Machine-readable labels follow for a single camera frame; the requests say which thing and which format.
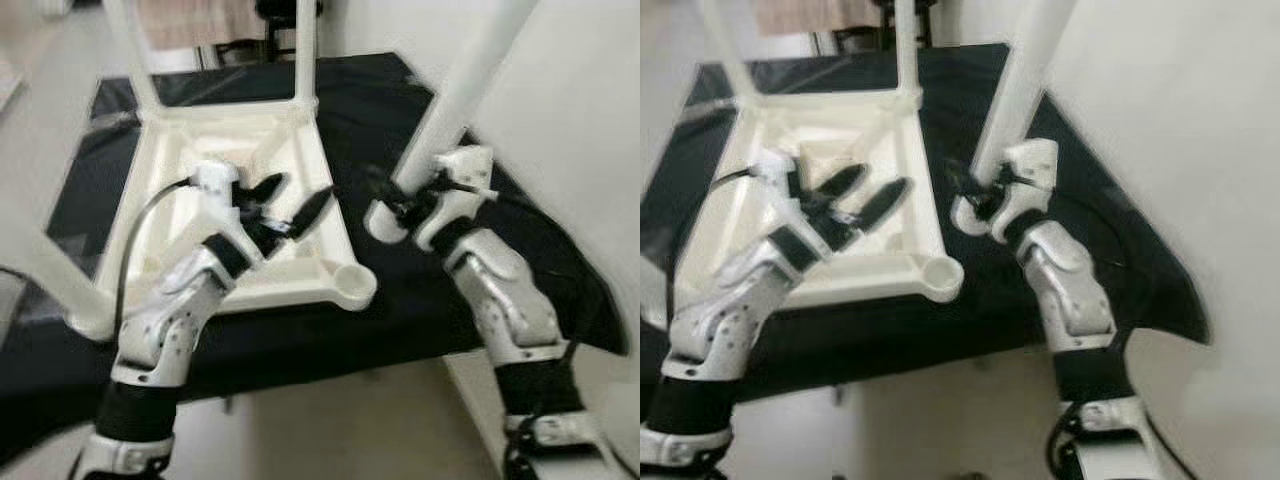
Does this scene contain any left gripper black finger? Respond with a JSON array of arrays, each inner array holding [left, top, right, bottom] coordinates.
[[858, 177, 914, 233], [290, 185, 336, 241], [245, 172, 291, 207], [810, 164, 867, 207]]

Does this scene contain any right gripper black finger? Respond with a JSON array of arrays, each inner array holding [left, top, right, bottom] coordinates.
[[945, 158, 979, 207], [362, 167, 403, 216]]

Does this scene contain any black tablecloth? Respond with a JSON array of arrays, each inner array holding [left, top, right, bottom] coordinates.
[[0, 52, 629, 463], [640, 42, 1209, 403]]

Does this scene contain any beige tablecloth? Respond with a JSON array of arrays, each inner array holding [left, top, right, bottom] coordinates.
[[752, 0, 881, 37], [135, 0, 266, 51]]

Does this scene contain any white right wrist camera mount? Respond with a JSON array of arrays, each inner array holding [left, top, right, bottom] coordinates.
[[413, 145, 497, 253], [988, 138, 1061, 243]]

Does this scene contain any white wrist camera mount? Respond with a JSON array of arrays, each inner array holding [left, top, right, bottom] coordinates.
[[988, 138, 1061, 243], [413, 145, 497, 253], [753, 150, 803, 219], [190, 160, 243, 233]]

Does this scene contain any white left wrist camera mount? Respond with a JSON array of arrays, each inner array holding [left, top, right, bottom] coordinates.
[[190, 160, 243, 233], [753, 150, 803, 219]]

